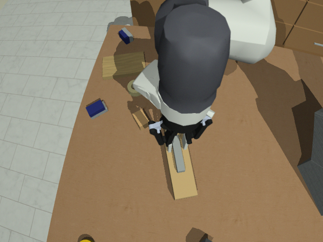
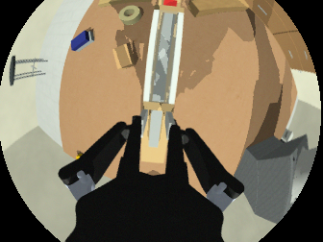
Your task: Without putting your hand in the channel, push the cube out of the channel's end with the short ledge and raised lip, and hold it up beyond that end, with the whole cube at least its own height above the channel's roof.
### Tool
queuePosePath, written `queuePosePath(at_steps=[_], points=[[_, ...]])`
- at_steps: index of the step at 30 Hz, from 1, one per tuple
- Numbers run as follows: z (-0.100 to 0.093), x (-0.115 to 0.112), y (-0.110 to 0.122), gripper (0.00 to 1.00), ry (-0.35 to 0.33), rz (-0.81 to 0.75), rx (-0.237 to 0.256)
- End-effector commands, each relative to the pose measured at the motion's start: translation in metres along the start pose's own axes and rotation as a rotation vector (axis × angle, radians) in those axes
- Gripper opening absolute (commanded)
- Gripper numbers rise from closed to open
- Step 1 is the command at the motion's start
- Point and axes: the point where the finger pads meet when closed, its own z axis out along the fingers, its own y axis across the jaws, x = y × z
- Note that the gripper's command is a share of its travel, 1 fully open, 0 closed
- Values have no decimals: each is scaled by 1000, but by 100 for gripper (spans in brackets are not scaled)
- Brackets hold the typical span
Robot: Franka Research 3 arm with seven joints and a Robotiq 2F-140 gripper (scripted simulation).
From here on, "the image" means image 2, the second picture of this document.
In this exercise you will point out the tan wooden bar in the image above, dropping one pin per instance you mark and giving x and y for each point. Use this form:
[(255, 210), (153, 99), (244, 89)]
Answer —
[(204, 7)]

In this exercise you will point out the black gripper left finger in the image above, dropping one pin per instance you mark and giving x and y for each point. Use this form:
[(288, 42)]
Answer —
[(81, 175)]

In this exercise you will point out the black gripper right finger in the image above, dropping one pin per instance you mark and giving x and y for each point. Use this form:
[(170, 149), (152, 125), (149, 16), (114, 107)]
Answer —
[(220, 186)]

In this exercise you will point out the red cube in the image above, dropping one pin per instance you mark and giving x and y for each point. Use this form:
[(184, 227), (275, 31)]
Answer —
[(170, 2)]

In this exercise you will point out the beige roll of tape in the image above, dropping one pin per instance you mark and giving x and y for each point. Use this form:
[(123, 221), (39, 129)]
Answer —
[(130, 20)]

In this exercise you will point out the tan wooden block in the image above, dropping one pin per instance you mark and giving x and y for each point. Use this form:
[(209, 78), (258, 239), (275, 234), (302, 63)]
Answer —
[(123, 57)]

